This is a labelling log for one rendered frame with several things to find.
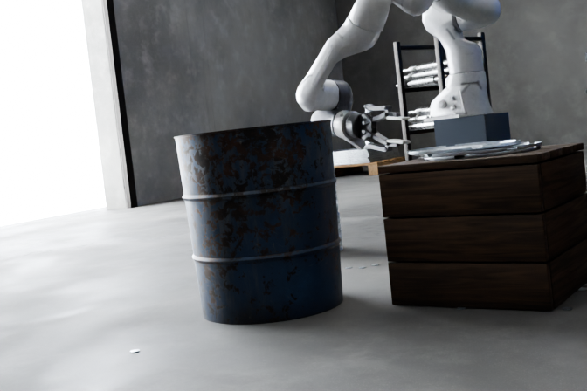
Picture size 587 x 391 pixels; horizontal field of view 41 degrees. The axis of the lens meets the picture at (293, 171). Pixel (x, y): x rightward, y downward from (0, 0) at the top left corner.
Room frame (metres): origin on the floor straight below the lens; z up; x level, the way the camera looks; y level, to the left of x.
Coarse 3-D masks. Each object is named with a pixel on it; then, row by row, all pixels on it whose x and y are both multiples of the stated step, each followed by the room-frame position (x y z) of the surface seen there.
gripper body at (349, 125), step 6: (354, 114) 2.34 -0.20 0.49; (360, 114) 2.33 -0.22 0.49; (366, 114) 2.30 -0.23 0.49; (348, 120) 2.34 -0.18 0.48; (354, 120) 2.32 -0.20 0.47; (360, 120) 2.33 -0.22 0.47; (348, 126) 2.33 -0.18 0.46; (354, 126) 2.32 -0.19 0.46; (360, 126) 2.33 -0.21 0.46; (366, 126) 2.30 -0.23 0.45; (372, 126) 2.29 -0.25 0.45; (348, 132) 2.34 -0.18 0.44; (354, 132) 2.32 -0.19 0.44; (360, 132) 2.33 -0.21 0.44; (372, 132) 2.29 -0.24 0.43; (360, 138) 2.33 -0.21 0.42; (366, 138) 2.31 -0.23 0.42
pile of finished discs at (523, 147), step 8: (520, 144) 2.04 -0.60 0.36; (528, 144) 2.00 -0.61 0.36; (536, 144) 1.87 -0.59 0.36; (456, 152) 1.97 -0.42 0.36; (464, 152) 1.84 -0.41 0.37; (472, 152) 1.83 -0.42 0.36; (480, 152) 1.82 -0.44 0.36; (488, 152) 1.82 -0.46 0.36; (496, 152) 1.90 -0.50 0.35; (504, 152) 1.82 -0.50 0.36; (512, 152) 1.82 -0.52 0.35; (520, 152) 1.83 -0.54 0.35; (432, 160) 1.91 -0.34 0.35; (440, 160) 1.89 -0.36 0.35
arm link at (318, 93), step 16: (336, 32) 2.32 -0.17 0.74; (352, 32) 2.28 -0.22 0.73; (368, 32) 2.27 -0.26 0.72; (336, 48) 2.29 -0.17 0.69; (352, 48) 2.30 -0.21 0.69; (368, 48) 2.32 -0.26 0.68; (320, 64) 2.33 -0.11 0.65; (304, 80) 2.38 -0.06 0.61; (320, 80) 2.33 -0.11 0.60; (304, 96) 2.36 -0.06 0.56; (320, 96) 2.36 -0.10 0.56; (336, 96) 2.40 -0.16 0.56
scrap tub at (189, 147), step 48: (192, 144) 1.93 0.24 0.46; (240, 144) 1.87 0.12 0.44; (288, 144) 1.89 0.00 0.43; (192, 192) 1.96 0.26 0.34; (240, 192) 1.87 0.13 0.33; (288, 192) 1.88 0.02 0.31; (192, 240) 2.01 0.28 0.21; (240, 240) 1.88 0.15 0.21; (288, 240) 1.89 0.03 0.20; (336, 240) 2.01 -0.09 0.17; (240, 288) 1.89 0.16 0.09; (288, 288) 1.89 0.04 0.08; (336, 288) 1.99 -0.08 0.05
